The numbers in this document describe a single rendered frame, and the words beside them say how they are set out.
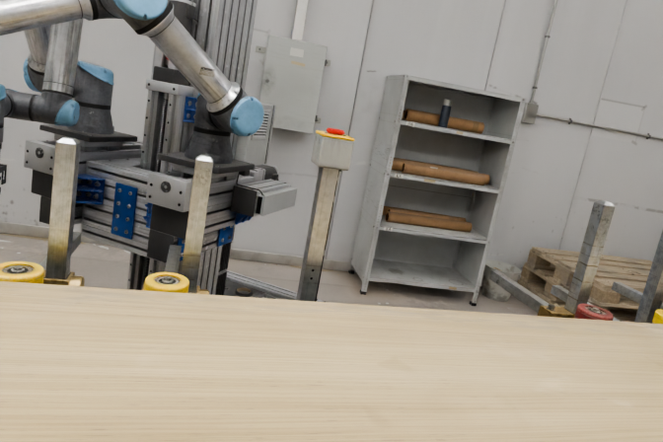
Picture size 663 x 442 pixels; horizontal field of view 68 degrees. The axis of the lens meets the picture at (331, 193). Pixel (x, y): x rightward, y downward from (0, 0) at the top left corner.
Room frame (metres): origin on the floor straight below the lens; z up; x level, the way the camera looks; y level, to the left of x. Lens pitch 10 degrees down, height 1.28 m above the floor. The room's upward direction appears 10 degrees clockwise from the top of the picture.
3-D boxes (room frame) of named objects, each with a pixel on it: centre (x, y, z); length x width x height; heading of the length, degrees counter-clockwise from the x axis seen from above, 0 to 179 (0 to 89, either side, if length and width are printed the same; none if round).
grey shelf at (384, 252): (3.62, -0.73, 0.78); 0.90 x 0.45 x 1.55; 102
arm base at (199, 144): (1.57, 0.41, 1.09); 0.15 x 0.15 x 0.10
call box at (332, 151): (1.05, 0.02, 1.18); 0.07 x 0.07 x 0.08; 16
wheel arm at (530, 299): (1.34, -0.63, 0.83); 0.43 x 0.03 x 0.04; 16
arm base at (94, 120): (1.72, 0.88, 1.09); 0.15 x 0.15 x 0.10
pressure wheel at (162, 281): (0.87, 0.27, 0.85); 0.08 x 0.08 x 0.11
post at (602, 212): (1.26, -0.70, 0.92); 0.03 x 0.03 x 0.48; 16
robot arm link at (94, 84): (1.72, 0.89, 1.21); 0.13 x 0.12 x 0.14; 103
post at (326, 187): (1.05, 0.01, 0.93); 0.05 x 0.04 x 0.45; 106
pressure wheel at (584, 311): (1.15, -0.69, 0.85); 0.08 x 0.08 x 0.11
